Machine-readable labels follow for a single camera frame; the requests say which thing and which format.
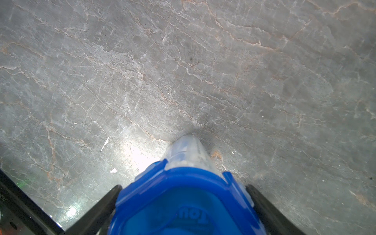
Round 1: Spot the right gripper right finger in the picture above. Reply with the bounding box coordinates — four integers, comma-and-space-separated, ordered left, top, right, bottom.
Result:
246, 185, 305, 235

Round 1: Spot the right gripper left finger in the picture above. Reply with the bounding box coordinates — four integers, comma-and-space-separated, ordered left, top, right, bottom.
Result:
63, 185, 122, 235

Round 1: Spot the blue-lid clear container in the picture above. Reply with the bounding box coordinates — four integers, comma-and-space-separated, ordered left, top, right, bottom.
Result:
108, 135, 267, 235

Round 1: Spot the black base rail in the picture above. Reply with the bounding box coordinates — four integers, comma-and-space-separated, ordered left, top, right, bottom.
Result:
1, 171, 64, 235

